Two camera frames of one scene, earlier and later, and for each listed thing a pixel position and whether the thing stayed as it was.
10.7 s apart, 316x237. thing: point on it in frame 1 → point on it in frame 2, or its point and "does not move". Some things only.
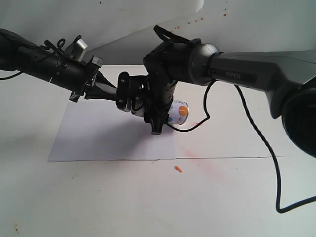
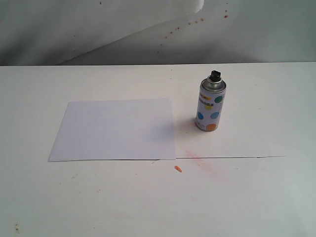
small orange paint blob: (178, 168) does not move
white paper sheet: (99, 131) does not move
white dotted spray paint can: (178, 114) → (210, 102)
